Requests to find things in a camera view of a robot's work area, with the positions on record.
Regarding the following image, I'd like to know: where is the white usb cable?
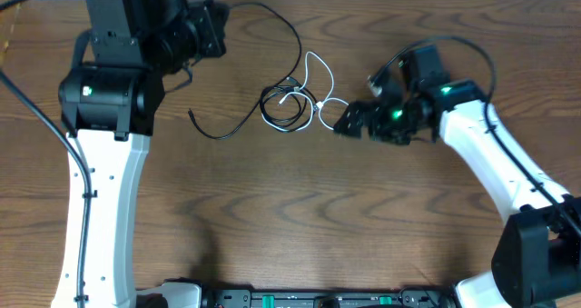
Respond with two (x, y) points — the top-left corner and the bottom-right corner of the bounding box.
(261, 50), (350, 134)

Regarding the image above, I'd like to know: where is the long black usb cable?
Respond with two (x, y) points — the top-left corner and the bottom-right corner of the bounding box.
(187, 1), (303, 141)

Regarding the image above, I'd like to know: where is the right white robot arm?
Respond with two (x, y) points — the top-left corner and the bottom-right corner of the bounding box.
(333, 45), (580, 307)

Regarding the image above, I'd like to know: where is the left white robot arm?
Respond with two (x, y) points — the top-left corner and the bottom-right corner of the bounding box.
(52, 0), (230, 307)

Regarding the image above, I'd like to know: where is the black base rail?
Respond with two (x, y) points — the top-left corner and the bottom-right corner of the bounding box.
(135, 280), (558, 308)

